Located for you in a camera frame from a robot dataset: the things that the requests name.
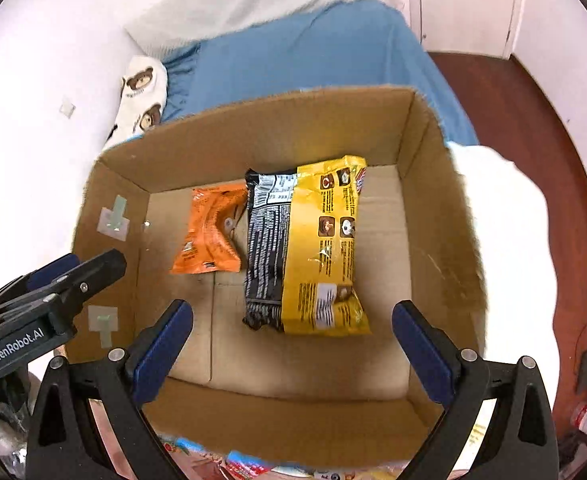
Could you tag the white wardrobe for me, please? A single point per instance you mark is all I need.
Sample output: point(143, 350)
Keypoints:
point(463, 5)

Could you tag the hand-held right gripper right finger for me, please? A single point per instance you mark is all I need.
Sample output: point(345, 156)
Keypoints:
point(423, 350)

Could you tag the black and yellow snack packet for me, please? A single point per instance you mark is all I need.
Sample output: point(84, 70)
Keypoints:
point(318, 260)

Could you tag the blue bed sheet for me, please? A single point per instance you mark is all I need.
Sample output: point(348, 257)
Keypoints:
point(298, 55)

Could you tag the orange snack packet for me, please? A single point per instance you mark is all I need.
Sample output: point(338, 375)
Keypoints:
point(208, 230)

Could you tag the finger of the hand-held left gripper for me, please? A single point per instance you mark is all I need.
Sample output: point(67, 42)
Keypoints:
point(53, 270)
point(95, 272)

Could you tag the small white wall sticker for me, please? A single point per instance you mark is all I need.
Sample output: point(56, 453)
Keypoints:
point(66, 109)

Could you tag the brown cardboard box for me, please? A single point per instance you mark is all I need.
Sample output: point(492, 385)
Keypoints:
point(273, 125)

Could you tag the bear print pillow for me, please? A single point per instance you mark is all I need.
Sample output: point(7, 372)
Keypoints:
point(141, 85)

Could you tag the pile of colourful snack packets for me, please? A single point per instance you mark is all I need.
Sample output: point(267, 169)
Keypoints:
point(253, 469)

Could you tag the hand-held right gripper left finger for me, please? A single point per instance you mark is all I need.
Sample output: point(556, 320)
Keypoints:
point(166, 345)

